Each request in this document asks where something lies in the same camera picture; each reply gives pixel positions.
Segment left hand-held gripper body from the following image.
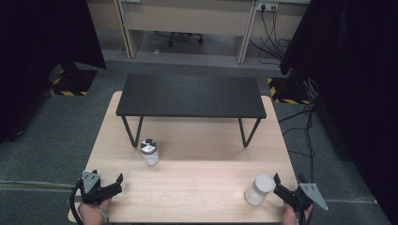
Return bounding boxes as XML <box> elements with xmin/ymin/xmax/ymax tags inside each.
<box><xmin>75</xmin><ymin>171</ymin><xmax>124</xmax><ymax>206</ymax></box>

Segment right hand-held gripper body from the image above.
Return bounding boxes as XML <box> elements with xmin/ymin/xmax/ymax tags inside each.
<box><xmin>274</xmin><ymin>182</ymin><xmax>329</xmax><ymax>212</ymax></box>

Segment white jar with white lid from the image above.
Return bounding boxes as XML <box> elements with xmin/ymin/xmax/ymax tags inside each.
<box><xmin>244</xmin><ymin>173</ymin><xmax>277</xmax><ymax>206</ymax></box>

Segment clear jar with silver lid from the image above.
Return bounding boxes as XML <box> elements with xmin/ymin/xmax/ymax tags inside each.
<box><xmin>140</xmin><ymin>138</ymin><xmax>161</xmax><ymax>167</ymax></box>

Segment black shelf with metal legs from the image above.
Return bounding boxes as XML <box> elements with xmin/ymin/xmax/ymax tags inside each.
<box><xmin>115</xmin><ymin>73</ymin><xmax>268</xmax><ymax>148</ymax></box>

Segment person's right hand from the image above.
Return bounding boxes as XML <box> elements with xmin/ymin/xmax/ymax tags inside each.
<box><xmin>281</xmin><ymin>201</ymin><xmax>314</xmax><ymax>225</ymax></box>

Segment person's left hand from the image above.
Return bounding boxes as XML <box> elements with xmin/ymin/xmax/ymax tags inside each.
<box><xmin>78</xmin><ymin>198</ymin><xmax>113</xmax><ymax>225</ymax></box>

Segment black stand base striped tape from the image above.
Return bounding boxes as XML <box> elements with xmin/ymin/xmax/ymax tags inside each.
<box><xmin>46</xmin><ymin>61</ymin><xmax>99</xmax><ymax>98</ymax></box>
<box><xmin>267</xmin><ymin>68</ymin><xmax>314</xmax><ymax>105</ymax></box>

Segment black office chair base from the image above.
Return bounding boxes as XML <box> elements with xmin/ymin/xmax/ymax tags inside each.
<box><xmin>154</xmin><ymin>31</ymin><xmax>205</xmax><ymax>48</ymax></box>

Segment white power strip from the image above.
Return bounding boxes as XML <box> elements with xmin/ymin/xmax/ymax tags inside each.
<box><xmin>255</xmin><ymin>1</ymin><xmax>280</xmax><ymax>12</ymax></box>

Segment beige office desk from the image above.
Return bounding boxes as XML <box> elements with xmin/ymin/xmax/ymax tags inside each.
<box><xmin>85</xmin><ymin>0</ymin><xmax>311</xmax><ymax>66</ymax></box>

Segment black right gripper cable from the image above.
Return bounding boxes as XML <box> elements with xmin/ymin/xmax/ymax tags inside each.
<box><xmin>298</xmin><ymin>208</ymin><xmax>311</xmax><ymax>225</ymax></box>

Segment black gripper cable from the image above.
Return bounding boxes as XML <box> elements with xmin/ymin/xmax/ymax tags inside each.
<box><xmin>298</xmin><ymin>208</ymin><xmax>311</xmax><ymax>225</ymax></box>
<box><xmin>69</xmin><ymin>182</ymin><xmax>84</xmax><ymax>225</ymax></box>

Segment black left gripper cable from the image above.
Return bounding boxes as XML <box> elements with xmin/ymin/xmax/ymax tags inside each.
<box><xmin>69</xmin><ymin>182</ymin><xmax>84</xmax><ymax>225</ymax></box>

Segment black floor cables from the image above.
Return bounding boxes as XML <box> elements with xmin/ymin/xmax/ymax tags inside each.
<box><xmin>277</xmin><ymin>105</ymin><xmax>317</xmax><ymax>184</ymax></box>

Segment black power cables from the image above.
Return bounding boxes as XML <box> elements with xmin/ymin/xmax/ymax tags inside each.
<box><xmin>248</xmin><ymin>6</ymin><xmax>293</xmax><ymax>67</ymax></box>

